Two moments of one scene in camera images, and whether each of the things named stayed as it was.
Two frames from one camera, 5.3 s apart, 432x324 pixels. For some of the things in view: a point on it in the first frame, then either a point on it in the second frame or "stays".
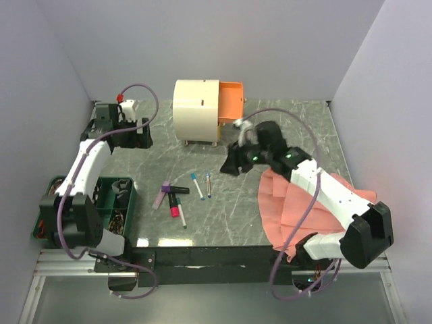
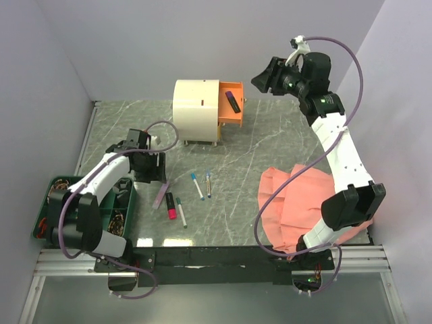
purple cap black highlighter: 175,190 to 233,102
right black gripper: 235,158 to 271,75
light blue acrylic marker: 193,177 stays
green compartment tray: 114,196 stays
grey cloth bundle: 119,187 stays
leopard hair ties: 53,187 stays
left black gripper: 142,140 to 157,173
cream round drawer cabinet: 201,106 stays
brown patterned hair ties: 117,224 stays
